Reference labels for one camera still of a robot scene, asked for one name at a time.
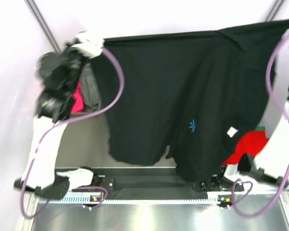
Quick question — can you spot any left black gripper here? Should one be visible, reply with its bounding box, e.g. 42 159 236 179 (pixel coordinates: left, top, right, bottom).
60 38 92 94

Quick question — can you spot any black t shirt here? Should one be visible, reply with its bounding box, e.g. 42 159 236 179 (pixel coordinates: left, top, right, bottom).
105 19 289 182

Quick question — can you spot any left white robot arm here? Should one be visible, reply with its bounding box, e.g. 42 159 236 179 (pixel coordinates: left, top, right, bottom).
14 42 103 200

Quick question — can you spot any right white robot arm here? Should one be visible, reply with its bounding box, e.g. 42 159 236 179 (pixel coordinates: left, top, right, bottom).
215 97 289 191

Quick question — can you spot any pink t shirt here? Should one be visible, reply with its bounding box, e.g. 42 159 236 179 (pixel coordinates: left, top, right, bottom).
71 82 84 113

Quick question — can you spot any grey t shirt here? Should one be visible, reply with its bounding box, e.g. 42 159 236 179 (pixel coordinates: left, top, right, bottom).
79 64 101 113

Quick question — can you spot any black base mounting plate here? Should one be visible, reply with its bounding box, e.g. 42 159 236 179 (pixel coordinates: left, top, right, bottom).
82 166 234 193

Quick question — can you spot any red folded t shirt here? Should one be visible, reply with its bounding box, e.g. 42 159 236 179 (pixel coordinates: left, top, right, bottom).
222 130 269 166

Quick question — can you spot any green folded t shirt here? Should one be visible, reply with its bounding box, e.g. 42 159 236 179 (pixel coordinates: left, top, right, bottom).
255 126 265 131

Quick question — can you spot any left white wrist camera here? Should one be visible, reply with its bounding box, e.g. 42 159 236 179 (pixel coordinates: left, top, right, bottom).
72 32 105 59

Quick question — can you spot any left aluminium frame post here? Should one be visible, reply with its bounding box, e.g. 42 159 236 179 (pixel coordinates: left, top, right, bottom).
24 0 61 53

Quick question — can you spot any aluminium frame post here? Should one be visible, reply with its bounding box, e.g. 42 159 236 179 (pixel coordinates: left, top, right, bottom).
24 0 61 53
264 0 286 22

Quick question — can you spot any grey slotted cable duct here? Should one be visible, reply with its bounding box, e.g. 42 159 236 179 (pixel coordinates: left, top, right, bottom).
39 192 232 205

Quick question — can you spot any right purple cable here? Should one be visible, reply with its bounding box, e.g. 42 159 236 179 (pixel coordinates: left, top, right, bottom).
231 25 289 217

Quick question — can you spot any right aluminium frame post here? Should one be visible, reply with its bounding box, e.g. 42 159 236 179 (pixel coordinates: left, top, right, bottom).
264 0 286 22

